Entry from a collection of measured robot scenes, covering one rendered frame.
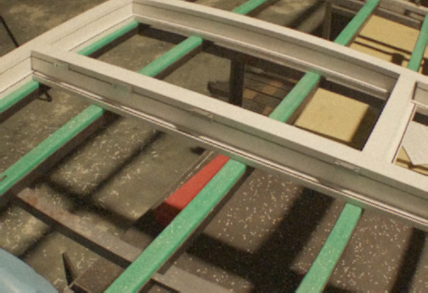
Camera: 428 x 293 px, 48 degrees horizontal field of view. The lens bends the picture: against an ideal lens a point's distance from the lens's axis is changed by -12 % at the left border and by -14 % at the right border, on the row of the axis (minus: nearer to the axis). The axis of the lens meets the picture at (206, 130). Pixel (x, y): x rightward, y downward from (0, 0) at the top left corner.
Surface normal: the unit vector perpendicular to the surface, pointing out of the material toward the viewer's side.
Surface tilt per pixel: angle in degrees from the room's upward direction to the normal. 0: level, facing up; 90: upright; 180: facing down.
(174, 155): 0
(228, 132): 90
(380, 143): 0
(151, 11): 90
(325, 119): 0
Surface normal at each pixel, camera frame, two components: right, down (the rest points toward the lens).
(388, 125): 0.04, -0.83
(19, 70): 0.85, 0.32
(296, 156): -0.52, 0.47
